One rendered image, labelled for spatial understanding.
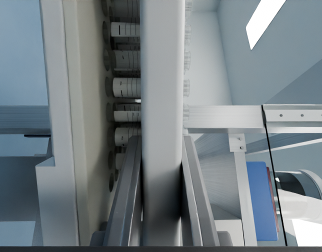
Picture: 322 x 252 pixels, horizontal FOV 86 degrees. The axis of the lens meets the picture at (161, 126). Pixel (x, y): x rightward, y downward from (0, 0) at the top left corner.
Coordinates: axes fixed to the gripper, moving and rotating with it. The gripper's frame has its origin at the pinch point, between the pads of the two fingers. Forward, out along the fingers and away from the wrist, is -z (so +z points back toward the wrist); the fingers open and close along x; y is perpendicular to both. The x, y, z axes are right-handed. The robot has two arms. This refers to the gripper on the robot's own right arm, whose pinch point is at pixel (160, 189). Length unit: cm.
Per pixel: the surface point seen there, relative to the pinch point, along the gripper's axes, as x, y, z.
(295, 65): -180, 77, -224
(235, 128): -18.2, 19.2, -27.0
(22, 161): 46, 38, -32
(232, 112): -17.7, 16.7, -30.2
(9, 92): 107, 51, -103
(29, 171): 44, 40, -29
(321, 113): -40, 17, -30
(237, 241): -18.2, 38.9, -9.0
